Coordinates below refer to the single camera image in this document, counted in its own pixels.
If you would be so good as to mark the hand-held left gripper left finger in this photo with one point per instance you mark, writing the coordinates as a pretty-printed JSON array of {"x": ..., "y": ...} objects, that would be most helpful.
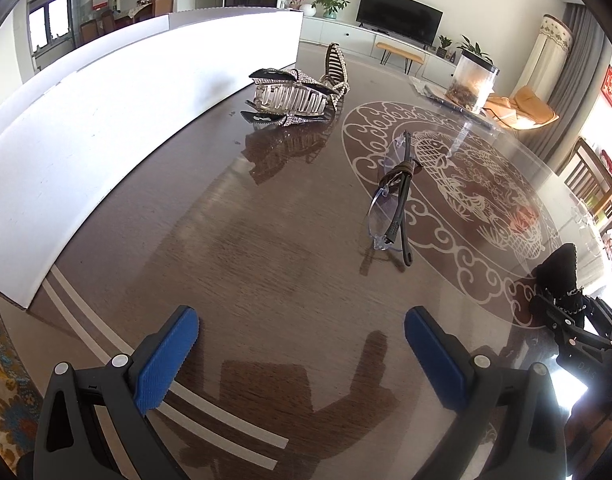
[{"x": 166, "y": 360}]

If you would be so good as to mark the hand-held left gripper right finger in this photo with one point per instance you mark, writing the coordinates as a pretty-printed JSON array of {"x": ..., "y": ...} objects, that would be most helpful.
[{"x": 435, "y": 360}]

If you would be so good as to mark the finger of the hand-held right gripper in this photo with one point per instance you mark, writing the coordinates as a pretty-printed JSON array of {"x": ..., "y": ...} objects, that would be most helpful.
[
  {"x": 585, "y": 342},
  {"x": 608, "y": 317}
]

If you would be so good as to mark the black bow with rhinestone trim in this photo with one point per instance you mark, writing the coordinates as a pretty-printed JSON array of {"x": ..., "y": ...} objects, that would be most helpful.
[{"x": 560, "y": 270}]

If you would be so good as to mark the white cardboard box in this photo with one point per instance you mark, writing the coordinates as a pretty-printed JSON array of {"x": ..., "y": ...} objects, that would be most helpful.
[{"x": 111, "y": 135}]

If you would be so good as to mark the brown wooden chair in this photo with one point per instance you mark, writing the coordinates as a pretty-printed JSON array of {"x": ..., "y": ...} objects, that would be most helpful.
[{"x": 585, "y": 180}]

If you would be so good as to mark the red round ornament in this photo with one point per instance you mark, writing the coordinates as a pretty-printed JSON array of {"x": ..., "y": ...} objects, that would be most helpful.
[{"x": 608, "y": 161}]

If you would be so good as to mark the floral cloth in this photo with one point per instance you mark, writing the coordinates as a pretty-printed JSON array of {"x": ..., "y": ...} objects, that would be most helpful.
[{"x": 8, "y": 385}]

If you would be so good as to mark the rimless glasses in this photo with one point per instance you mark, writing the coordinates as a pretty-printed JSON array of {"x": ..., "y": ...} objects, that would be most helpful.
[{"x": 403, "y": 200}]

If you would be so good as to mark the yellow lounge chair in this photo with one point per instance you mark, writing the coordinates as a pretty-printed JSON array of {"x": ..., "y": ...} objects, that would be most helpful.
[{"x": 528, "y": 107}]

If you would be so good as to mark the grey curtain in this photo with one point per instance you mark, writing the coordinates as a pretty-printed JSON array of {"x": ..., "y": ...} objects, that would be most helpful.
[{"x": 580, "y": 85}]

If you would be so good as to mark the clear plastic bag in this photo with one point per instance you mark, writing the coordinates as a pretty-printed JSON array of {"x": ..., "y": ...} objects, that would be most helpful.
[{"x": 428, "y": 91}]

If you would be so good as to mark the covered standing air conditioner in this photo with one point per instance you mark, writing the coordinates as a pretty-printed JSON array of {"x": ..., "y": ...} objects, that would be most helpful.
[{"x": 545, "y": 55}]

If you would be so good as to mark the clear jar with black lid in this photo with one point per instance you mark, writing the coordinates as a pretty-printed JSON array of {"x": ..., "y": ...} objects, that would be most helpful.
[{"x": 473, "y": 80}]

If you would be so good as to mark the rhinestone claw hair clip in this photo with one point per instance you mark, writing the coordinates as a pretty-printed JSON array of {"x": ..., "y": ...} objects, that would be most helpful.
[{"x": 286, "y": 97}]

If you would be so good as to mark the tall green potted plant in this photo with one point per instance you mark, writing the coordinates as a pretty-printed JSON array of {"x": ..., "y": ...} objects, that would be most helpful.
[{"x": 473, "y": 47}]

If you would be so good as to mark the slim rhinestone hair clip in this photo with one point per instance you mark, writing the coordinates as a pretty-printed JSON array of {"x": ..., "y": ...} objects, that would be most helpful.
[{"x": 337, "y": 67}]

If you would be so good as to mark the wooden bench with metal legs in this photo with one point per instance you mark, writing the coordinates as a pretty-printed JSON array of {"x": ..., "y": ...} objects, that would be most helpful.
[{"x": 399, "y": 49}]

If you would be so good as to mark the small potted plant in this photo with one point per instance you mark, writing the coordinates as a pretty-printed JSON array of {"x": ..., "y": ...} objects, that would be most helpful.
[{"x": 443, "y": 45}]

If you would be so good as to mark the white television cabinet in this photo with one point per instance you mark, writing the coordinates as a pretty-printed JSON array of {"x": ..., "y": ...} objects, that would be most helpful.
[{"x": 356, "y": 35}]

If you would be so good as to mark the wooden dining chair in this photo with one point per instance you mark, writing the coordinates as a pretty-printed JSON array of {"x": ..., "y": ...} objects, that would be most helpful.
[
  {"x": 164, "y": 6},
  {"x": 89, "y": 30}
]

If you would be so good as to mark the black television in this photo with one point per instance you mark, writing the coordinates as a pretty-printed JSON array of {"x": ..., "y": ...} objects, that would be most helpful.
[{"x": 398, "y": 15}]

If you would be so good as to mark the leafy green potted plant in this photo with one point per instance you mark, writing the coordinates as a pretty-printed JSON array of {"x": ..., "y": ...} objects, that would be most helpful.
[{"x": 331, "y": 4}]

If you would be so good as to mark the white round vase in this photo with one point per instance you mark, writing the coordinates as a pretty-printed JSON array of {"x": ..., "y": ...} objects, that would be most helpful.
[{"x": 307, "y": 9}]

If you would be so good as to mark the red wall hanging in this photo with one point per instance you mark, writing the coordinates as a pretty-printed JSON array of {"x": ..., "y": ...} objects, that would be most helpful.
[{"x": 611, "y": 86}]

